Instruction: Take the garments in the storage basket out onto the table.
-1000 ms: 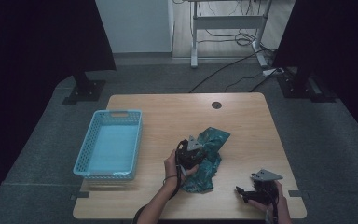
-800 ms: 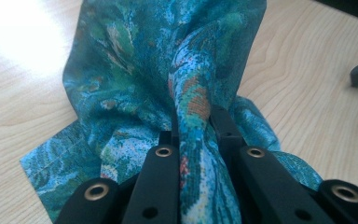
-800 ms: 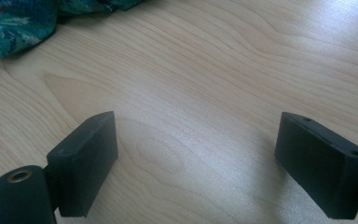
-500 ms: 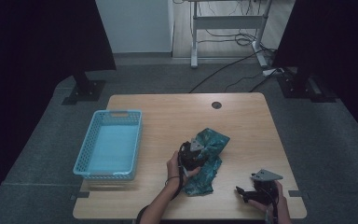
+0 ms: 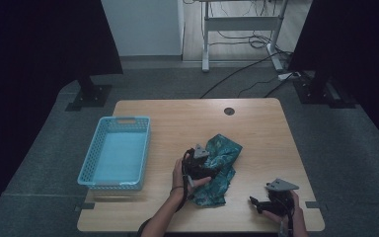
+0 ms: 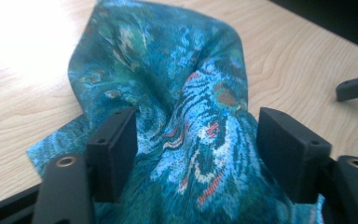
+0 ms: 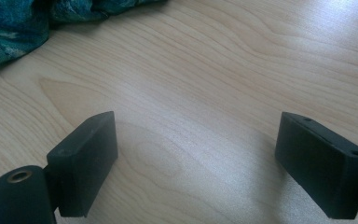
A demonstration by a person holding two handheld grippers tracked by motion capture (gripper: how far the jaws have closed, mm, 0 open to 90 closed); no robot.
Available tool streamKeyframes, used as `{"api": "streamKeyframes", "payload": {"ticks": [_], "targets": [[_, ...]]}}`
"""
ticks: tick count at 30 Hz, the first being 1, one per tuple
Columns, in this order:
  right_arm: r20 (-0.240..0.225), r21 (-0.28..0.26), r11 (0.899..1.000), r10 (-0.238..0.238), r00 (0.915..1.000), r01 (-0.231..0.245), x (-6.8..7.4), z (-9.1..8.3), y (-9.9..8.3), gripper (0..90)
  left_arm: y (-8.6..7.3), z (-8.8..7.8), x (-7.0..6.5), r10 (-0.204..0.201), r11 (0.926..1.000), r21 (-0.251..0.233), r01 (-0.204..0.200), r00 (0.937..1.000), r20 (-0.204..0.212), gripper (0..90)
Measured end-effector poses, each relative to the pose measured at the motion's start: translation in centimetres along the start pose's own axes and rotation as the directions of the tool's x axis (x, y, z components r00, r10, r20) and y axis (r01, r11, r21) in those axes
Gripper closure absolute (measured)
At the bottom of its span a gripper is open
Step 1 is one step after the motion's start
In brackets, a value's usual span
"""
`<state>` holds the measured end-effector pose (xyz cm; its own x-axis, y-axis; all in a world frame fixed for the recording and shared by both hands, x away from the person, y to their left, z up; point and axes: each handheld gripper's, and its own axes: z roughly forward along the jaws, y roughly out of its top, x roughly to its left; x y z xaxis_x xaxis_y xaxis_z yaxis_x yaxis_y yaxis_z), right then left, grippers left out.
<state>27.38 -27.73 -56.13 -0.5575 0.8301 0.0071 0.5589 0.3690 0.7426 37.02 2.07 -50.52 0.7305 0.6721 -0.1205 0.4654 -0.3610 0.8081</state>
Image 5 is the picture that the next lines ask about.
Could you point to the light blue plastic basket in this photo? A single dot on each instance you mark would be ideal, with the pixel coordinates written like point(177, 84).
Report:
point(118, 154)

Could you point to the black curtain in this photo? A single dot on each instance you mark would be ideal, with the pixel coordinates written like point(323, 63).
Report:
point(358, 49)
point(29, 65)

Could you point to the white metal desk frame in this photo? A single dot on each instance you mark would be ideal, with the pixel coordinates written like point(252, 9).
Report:
point(242, 23)

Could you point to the person's left hand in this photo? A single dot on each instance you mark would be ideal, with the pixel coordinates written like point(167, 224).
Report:
point(178, 181)

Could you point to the black round table grommet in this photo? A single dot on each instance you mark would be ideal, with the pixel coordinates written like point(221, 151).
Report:
point(229, 111)

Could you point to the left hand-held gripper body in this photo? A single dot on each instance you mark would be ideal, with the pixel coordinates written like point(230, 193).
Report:
point(195, 166)

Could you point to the white power strip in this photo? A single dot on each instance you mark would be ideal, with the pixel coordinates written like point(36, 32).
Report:
point(286, 76)

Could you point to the person's right hand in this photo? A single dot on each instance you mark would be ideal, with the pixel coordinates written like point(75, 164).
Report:
point(300, 218)

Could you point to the black wrist band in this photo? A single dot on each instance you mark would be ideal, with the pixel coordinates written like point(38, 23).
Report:
point(177, 188)

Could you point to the teal floral shirt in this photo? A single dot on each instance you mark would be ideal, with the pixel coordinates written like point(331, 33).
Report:
point(222, 154)

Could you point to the black tape strip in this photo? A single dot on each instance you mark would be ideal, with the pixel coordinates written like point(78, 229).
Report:
point(313, 204)
point(86, 206)

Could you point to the black stand base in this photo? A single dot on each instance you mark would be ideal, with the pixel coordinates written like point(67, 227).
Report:
point(312, 92)
point(92, 95)

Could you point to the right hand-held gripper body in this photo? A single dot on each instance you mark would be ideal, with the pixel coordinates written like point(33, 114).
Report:
point(280, 201)

